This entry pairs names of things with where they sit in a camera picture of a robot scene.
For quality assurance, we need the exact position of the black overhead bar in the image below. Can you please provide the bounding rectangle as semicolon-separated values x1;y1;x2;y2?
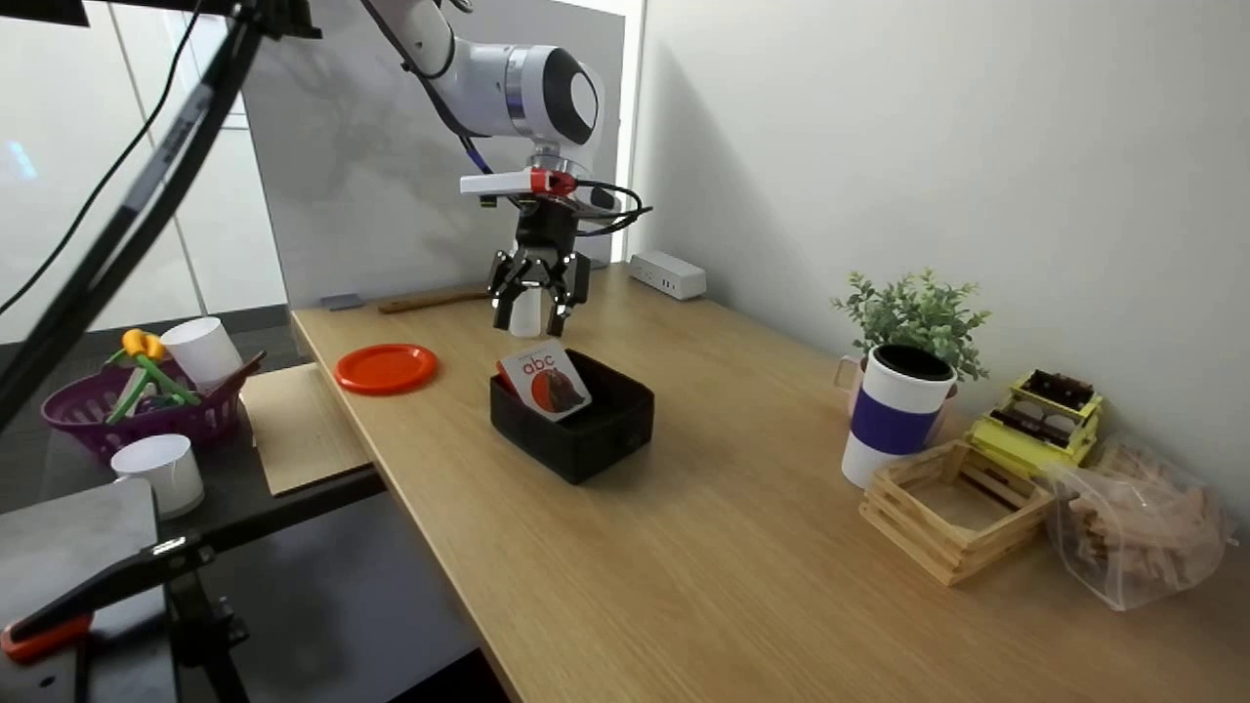
0;0;323;42

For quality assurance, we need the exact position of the orange clamp handle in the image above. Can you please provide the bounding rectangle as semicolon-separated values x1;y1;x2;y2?
0;613;96;666

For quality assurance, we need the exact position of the purple plastic basket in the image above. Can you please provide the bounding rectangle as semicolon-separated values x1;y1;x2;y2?
35;346;268;468

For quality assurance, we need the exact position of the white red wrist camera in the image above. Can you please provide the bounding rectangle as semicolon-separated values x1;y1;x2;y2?
457;162;616;214

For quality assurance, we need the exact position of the grey divider panel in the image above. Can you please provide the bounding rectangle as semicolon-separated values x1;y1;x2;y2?
228;0;631;313

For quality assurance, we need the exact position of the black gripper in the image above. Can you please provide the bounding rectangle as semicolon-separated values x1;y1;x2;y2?
487;202;595;334

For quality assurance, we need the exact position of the wooden slat crate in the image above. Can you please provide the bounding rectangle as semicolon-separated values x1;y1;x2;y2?
854;438;1064;589

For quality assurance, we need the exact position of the green toy vegetable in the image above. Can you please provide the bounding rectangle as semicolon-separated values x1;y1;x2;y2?
105;356;207;430

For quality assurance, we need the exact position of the black fabric box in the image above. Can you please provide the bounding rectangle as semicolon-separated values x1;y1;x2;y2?
487;346;660;489

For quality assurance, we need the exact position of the white cup with blue band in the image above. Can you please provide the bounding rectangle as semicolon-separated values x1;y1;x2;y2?
834;339;955;493

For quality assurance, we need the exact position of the brown wooden stick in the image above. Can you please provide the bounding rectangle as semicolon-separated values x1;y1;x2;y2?
376;286;501;318

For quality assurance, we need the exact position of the red packet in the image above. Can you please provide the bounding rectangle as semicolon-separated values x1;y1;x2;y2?
497;339;597;426

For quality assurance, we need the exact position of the green plant in pink pot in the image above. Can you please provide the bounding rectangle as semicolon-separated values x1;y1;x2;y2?
830;265;992;421

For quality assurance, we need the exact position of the black camera stand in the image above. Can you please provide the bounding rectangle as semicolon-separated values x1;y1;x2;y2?
0;465;389;703

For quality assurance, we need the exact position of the thin black hanging cable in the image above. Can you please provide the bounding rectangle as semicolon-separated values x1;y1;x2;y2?
0;0;207;318

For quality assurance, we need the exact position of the brown cardboard sheet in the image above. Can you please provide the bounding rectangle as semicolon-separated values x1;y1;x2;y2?
239;359;381;498

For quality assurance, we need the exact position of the grey flat sheet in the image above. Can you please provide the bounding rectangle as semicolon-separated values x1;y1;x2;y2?
0;476;181;703

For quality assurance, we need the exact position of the clear bag of wood pieces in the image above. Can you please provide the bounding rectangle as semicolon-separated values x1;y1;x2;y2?
1041;442;1238;615

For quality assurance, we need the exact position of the yellow organiser box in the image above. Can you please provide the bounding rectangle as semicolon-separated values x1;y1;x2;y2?
961;366;1108;476

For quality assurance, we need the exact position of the yellow toy vegetable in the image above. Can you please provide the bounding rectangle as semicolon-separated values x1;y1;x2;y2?
116;327;170;366

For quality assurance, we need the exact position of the white cup in basket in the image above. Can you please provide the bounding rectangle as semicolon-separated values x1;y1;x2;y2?
155;317;251;402

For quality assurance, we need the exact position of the white paper cup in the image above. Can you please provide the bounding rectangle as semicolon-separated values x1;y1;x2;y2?
105;432;211;521

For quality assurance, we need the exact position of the orange plastic plate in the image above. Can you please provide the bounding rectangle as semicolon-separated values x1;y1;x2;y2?
333;339;441;402

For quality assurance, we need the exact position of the white power strip box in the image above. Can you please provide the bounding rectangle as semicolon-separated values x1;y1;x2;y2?
625;249;711;303

